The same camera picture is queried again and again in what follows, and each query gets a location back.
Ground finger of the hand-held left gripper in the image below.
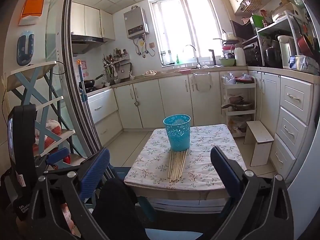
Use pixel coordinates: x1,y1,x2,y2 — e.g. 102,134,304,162
34,147,70,175

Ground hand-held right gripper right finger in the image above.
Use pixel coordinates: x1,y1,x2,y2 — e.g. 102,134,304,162
210,146,294,240

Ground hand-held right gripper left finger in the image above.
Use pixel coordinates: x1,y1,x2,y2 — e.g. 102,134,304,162
29,147,112,240

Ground bundle of wooden chopsticks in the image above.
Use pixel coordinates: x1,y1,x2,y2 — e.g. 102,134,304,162
168,149,188,183

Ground blue perforated plastic basket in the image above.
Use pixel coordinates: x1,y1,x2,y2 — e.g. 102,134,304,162
163,114,191,152

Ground floral tablecloth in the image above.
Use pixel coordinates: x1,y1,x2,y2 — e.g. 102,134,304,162
124,124,247,191

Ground orange and white plush toy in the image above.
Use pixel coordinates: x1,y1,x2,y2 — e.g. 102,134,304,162
34,119,62,150

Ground white and blue shelf stand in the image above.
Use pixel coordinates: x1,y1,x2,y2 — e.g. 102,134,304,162
2,61,87,170

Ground person's leg in black trousers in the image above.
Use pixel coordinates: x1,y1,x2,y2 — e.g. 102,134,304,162
91,177,150,240

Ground white wooden stool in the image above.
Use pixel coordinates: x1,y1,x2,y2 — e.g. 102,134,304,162
244,120,275,167

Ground white low table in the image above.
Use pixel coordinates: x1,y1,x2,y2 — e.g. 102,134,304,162
125,182,233,214

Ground dark lidded pan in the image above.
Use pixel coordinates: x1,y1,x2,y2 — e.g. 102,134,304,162
221,100,253,111

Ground white trolley rack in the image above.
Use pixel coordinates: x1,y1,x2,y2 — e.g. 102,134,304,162
221,74,257,138

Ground black frying pan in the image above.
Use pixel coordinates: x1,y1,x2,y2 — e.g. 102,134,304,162
79,74,103,89

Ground white base cabinets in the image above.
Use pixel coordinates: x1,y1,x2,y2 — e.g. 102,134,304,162
86,70,250,145

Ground white hanging plastic bag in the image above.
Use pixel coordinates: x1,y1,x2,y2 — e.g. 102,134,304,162
192,72,213,92

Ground glass sliding door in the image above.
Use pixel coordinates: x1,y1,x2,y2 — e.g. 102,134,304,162
45,0,105,160

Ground white drawer cabinet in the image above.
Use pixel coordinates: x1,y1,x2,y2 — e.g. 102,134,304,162
249,70,314,183

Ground white thermos jug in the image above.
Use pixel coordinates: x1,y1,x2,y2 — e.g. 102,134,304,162
234,44,247,67

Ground black range hood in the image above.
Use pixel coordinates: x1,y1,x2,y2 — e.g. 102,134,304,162
71,32,108,54

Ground chrome kitchen faucet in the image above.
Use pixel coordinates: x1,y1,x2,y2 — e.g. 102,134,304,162
184,44,201,68

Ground black pot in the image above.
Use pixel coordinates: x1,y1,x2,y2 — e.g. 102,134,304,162
264,46,282,67

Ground blue and yellow package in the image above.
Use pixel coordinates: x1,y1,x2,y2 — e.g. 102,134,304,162
289,55,320,75

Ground white electric kettle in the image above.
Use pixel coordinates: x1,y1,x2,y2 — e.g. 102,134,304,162
277,35,297,69

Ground orange bag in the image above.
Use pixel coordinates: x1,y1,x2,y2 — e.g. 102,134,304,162
18,0,47,26

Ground black microwave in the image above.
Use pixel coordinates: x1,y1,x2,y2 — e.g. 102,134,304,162
230,20,258,40

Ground white framed window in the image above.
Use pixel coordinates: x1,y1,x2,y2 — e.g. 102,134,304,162
149,0,227,67

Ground red hanging pan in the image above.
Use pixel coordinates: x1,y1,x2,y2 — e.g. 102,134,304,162
297,35,314,57

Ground green box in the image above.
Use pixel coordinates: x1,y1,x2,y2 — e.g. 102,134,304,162
250,15,264,34

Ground white countertop shelf rack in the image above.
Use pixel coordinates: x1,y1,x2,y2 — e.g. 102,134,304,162
256,11,305,68

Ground grey water heater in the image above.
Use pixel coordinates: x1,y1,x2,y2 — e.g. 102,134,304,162
123,6,150,40

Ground white rice cooker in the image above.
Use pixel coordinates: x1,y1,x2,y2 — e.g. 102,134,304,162
271,4,292,22

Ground blue handled mop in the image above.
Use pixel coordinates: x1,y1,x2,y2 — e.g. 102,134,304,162
76,59,100,153

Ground blue wall holder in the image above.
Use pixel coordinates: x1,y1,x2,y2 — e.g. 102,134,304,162
17,31,35,66

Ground wall utensil rack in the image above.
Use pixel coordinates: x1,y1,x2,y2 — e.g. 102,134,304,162
102,49,130,68

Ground white wall cabinets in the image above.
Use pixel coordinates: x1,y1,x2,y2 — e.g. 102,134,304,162
71,2,116,41

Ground small white wire basket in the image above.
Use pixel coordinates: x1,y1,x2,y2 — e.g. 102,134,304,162
240,0,263,13

